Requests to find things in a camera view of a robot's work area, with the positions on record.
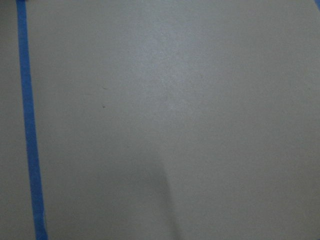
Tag brown paper table cover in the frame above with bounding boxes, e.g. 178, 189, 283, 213
0, 0, 320, 240

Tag blue tape line lengthwise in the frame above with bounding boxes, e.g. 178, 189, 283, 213
16, 0, 48, 240

